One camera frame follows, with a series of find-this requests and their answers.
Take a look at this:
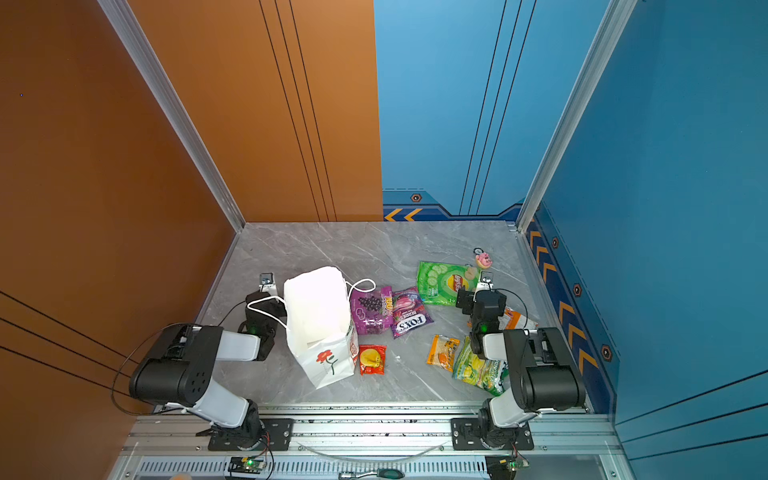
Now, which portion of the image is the green Lays chips bag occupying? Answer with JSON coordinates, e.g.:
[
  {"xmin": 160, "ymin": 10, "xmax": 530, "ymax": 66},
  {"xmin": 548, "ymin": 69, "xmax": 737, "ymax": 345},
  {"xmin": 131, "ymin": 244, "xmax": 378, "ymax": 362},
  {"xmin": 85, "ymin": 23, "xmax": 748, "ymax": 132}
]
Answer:
[{"xmin": 417, "ymin": 262, "xmax": 479, "ymax": 306}]

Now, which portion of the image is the white paper bag with flower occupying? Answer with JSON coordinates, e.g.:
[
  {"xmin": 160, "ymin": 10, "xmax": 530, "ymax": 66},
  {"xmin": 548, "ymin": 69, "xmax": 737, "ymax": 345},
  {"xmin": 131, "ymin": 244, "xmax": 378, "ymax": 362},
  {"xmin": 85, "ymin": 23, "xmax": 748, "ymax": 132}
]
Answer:
[{"xmin": 246, "ymin": 266, "xmax": 377, "ymax": 389}]

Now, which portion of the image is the Fox's berries candy bag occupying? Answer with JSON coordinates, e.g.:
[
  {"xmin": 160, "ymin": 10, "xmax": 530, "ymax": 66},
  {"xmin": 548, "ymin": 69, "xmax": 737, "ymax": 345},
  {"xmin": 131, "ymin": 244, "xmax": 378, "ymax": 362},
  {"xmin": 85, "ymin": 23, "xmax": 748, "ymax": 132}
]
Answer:
[{"xmin": 391, "ymin": 287, "xmax": 434, "ymax": 339}]

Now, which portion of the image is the purple grape candy bag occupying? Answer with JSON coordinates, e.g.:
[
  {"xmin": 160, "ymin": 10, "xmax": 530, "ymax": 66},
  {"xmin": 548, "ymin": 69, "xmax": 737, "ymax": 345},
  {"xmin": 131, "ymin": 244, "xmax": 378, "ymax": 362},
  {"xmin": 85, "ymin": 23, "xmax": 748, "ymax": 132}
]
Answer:
[{"xmin": 350, "ymin": 286, "xmax": 394, "ymax": 336}]

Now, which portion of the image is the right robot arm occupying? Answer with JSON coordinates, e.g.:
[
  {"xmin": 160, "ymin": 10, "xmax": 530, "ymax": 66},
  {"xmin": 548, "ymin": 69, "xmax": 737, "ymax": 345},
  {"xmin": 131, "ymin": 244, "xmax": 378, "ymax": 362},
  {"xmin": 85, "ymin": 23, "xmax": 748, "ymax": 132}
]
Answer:
[{"xmin": 455, "ymin": 289, "xmax": 587, "ymax": 450}]

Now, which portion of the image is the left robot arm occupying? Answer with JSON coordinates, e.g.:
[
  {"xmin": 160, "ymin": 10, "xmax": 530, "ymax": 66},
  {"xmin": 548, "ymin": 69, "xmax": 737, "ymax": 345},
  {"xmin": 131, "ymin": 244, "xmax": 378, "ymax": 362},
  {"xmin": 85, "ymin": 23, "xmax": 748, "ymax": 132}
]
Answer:
[{"xmin": 128, "ymin": 290, "xmax": 287, "ymax": 451}]

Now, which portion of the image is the green yellow snack bag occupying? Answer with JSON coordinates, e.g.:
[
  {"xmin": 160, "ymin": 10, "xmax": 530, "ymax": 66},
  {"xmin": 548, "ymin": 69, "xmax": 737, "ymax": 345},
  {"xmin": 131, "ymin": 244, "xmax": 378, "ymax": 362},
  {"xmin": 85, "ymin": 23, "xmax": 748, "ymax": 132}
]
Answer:
[{"xmin": 452, "ymin": 336, "xmax": 508, "ymax": 397}]

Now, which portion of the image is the long orange snack packet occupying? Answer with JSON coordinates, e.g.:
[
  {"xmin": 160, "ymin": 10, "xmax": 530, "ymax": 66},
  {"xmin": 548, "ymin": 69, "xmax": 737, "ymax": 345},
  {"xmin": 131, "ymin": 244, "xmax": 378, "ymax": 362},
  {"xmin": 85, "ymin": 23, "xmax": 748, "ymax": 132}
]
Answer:
[{"xmin": 463, "ymin": 306, "xmax": 538, "ymax": 334}]

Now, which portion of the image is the small orange snack packet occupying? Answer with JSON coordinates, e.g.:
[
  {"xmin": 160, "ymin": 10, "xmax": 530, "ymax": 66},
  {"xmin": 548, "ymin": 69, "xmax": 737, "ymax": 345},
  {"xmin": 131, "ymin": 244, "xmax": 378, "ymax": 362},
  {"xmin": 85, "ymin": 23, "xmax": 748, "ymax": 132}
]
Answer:
[{"xmin": 426, "ymin": 334, "xmax": 461, "ymax": 372}]

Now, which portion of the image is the red yellow snack packet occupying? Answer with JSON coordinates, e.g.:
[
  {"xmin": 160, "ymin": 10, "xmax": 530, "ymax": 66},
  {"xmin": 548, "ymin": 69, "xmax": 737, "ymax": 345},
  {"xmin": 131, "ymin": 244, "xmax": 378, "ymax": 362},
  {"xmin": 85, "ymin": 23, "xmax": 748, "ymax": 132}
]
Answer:
[{"xmin": 359, "ymin": 345, "xmax": 387, "ymax": 375}]

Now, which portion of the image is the left green circuit board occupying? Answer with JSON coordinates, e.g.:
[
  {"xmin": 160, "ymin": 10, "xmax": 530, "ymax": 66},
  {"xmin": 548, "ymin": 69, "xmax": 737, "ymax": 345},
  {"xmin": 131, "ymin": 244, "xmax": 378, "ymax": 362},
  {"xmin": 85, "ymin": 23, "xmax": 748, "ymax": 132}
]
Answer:
[{"xmin": 227, "ymin": 456, "xmax": 270, "ymax": 479}]

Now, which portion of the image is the right circuit board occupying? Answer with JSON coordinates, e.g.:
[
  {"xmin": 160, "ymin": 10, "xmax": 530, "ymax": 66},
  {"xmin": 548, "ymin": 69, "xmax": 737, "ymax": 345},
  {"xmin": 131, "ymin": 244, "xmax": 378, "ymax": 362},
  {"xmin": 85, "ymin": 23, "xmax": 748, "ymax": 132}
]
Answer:
[{"xmin": 485, "ymin": 456, "xmax": 530, "ymax": 480}]

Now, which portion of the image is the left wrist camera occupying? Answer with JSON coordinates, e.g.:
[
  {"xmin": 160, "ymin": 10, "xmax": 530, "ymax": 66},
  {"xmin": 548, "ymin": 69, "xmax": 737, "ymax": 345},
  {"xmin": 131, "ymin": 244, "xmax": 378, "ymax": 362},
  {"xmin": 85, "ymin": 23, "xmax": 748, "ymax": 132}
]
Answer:
[{"xmin": 258, "ymin": 272, "xmax": 278, "ymax": 296}]

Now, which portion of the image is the pink toy keychain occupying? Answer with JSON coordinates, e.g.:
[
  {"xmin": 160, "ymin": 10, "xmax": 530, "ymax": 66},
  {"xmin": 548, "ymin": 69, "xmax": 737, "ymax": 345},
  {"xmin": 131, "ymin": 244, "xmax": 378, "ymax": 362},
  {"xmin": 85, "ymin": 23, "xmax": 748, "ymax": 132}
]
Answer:
[{"xmin": 473, "ymin": 247, "xmax": 493, "ymax": 270}]

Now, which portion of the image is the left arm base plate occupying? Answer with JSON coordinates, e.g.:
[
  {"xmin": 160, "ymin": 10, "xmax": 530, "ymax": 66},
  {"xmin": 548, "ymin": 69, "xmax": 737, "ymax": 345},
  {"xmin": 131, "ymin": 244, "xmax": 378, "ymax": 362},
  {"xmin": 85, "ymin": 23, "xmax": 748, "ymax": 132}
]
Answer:
[{"xmin": 198, "ymin": 418, "xmax": 294, "ymax": 452}]

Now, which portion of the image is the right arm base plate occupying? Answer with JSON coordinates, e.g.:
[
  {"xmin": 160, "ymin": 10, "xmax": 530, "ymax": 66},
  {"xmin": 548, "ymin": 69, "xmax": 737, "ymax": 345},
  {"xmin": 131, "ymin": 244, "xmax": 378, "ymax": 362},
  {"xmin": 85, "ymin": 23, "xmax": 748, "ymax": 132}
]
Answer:
[{"xmin": 450, "ymin": 417, "xmax": 535, "ymax": 451}]

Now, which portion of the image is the aluminium rail frame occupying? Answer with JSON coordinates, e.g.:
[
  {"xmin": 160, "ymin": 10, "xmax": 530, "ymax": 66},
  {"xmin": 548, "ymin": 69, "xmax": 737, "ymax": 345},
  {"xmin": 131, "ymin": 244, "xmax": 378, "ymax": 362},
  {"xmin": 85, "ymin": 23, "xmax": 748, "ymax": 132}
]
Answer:
[{"xmin": 110, "ymin": 402, "xmax": 632, "ymax": 479}]

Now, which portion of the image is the green handled screwdriver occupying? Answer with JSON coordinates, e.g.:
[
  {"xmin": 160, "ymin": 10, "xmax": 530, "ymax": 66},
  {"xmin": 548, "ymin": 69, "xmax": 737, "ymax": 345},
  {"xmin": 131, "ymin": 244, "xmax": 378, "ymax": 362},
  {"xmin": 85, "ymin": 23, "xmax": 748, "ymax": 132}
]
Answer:
[{"xmin": 337, "ymin": 468, "xmax": 405, "ymax": 480}]

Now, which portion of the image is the right aluminium corner post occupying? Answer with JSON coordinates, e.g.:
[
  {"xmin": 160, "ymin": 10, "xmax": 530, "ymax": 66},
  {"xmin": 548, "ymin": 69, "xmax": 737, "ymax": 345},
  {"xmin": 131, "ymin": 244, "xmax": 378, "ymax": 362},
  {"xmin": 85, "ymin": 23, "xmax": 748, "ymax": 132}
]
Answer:
[{"xmin": 515, "ymin": 0, "xmax": 638, "ymax": 234}]

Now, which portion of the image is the aluminium corner post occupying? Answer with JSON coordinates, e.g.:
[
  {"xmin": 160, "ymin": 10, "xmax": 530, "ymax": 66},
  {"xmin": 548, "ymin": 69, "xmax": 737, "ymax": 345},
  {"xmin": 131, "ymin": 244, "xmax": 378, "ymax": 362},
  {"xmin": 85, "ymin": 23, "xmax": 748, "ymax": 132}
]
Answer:
[
  {"xmin": 515, "ymin": 0, "xmax": 638, "ymax": 234},
  {"xmin": 98, "ymin": 0, "xmax": 246, "ymax": 234}
]

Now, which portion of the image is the left aluminium corner post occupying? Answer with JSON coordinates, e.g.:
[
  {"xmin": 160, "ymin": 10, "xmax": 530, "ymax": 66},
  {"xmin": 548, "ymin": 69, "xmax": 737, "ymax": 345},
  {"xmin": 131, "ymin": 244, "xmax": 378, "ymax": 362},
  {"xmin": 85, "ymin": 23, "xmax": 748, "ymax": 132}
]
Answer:
[{"xmin": 98, "ymin": 0, "xmax": 246, "ymax": 234}]

